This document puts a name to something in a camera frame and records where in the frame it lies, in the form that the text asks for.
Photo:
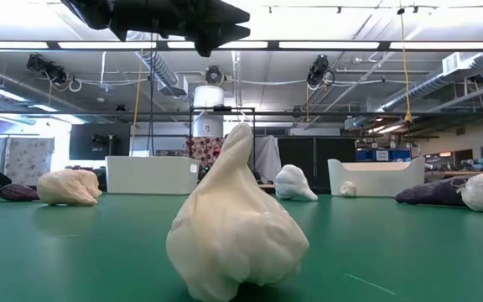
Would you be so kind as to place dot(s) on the overhead LED light bar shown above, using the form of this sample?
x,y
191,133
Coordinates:
x,y
329,45

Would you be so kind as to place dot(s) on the white hanging cloth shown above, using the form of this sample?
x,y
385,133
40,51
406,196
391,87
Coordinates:
x,y
268,157

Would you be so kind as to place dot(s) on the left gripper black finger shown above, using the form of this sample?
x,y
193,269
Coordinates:
x,y
214,35
216,14

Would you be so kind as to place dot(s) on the small maroon sweet potato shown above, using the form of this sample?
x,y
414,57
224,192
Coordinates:
x,y
17,192

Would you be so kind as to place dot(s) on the white plastic basket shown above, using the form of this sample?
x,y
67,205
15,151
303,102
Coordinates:
x,y
384,182
149,176

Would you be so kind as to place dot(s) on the white cylindrical tank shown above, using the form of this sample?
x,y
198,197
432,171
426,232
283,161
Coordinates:
x,y
209,97

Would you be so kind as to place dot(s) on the wooden workbench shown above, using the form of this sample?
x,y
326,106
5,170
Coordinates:
x,y
447,173

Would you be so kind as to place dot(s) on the blue storage bins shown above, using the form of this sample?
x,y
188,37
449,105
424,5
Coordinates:
x,y
367,155

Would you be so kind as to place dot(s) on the floral patterned curtain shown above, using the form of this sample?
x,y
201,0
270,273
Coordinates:
x,y
27,159

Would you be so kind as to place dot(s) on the black partition panel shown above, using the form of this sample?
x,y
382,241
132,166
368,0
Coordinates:
x,y
336,147
296,151

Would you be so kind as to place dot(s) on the green table mat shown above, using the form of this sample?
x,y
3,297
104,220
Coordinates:
x,y
57,260

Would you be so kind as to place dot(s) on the silver ventilation duct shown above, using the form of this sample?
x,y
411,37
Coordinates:
x,y
426,86
159,69

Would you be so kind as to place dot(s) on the small cream garlic bulb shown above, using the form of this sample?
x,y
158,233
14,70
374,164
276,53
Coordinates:
x,y
233,235
348,189

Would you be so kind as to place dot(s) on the circle patterned cloth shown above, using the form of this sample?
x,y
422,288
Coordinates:
x,y
201,147

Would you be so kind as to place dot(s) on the black wall board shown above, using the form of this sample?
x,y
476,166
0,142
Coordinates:
x,y
82,142

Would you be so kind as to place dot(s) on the white garlic bulb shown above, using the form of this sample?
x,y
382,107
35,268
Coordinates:
x,y
292,182

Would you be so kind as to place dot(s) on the long dark purple eggplant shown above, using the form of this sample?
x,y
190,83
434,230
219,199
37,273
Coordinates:
x,y
434,192

